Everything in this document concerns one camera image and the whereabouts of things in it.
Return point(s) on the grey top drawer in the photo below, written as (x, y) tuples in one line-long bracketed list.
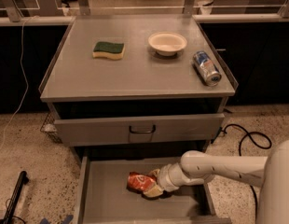
[(115, 131)]

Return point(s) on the wire basket behind cabinet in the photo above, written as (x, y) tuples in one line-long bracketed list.
[(49, 129)]

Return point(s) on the green yellow sponge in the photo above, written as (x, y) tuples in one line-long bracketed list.
[(108, 50)]

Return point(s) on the blue silver soda can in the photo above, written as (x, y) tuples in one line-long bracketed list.
[(206, 68)]

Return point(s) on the white bowl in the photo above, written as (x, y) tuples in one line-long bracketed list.
[(167, 43)]

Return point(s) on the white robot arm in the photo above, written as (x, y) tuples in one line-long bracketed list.
[(270, 174)]

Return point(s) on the grey metal drawer cabinet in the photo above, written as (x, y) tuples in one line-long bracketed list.
[(141, 84)]

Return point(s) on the black bar on floor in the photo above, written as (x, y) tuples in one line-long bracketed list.
[(22, 180)]

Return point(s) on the black drawer handle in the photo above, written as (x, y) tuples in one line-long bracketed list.
[(136, 130)]

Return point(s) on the grey open middle drawer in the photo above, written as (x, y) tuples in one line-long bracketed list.
[(104, 198)]

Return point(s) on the red coke can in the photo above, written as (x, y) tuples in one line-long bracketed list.
[(141, 182)]

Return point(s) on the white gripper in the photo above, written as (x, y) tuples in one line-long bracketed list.
[(163, 178)]

